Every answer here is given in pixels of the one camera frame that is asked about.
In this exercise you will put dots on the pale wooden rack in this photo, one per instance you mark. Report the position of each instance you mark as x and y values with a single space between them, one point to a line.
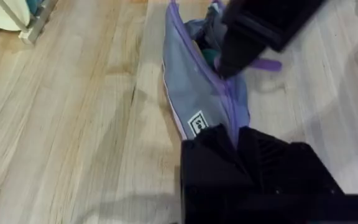
39 21

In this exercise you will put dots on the white round dish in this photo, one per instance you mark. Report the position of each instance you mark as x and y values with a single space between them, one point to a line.
2 14

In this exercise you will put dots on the blue-grey zip bag purple zip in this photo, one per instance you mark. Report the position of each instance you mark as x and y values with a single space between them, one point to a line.
194 87

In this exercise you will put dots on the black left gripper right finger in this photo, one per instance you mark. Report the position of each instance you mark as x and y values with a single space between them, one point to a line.
284 168

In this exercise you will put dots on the teal object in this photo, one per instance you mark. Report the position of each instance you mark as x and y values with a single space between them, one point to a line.
35 5

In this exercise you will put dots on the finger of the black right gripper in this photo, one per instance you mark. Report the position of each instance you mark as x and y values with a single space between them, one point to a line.
228 59
252 51

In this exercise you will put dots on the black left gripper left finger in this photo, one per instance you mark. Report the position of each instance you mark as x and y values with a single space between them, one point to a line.
210 161

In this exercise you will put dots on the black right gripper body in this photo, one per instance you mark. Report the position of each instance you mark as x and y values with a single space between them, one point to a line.
269 18

